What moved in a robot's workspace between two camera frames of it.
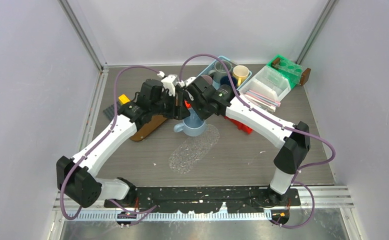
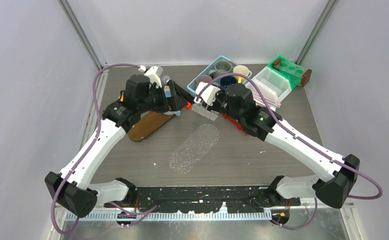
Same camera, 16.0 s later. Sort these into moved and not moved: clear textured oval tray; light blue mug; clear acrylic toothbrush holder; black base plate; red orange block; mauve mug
Moved: clear acrylic toothbrush holder; light blue mug
Not moved: black base plate; red orange block; clear textured oval tray; mauve mug
